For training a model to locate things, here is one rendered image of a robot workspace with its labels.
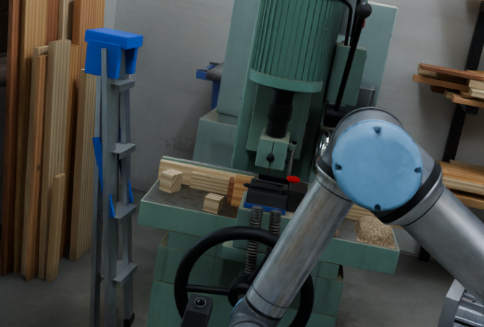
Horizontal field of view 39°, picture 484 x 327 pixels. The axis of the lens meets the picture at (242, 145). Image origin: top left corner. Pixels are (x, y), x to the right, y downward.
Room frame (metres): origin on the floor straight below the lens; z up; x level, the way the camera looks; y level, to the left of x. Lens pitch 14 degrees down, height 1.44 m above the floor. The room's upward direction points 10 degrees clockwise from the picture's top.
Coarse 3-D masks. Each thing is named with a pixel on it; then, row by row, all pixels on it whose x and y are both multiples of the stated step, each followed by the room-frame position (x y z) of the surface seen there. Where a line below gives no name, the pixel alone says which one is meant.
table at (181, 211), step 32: (160, 192) 1.56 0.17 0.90; (192, 192) 1.60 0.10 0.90; (160, 224) 1.48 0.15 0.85; (192, 224) 1.48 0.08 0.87; (224, 224) 1.47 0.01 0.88; (352, 224) 1.57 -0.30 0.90; (224, 256) 1.38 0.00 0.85; (256, 256) 1.37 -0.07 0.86; (352, 256) 1.45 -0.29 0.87; (384, 256) 1.45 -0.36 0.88
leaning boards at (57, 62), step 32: (32, 0) 2.82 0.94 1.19; (64, 0) 3.12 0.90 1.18; (96, 0) 3.45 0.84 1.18; (32, 32) 2.82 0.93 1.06; (64, 32) 3.13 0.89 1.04; (32, 64) 2.75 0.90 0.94; (64, 64) 2.85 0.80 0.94; (32, 96) 2.75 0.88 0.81; (64, 96) 2.86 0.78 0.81; (32, 128) 2.75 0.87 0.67; (64, 128) 2.88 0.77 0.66; (32, 160) 2.71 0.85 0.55; (64, 160) 2.89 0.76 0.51; (32, 192) 2.70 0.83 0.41; (64, 192) 2.98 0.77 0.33; (32, 224) 2.71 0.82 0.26; (64, 224) 3.00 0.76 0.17; (32, 256) 2.73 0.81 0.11
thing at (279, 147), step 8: (264, 128) 1.70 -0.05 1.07; (264, 136) 1.61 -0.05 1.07; (272, 136) 1.62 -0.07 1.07; (288, 136) 1.66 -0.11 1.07; (264, 144) 1.58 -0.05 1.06; (272, 144) 1.58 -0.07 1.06; (280, 144) 1.58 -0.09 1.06; (264, 152) 1.58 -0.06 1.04; (272, 152) 1.58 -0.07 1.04; (280, 152) 1.58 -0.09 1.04; (256, 160) 1.59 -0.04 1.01; (264, 160) 1.58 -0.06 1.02; (280, 160) 1.58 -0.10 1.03; (272, 168) 1.58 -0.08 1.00; (280, 168) 1.58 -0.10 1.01
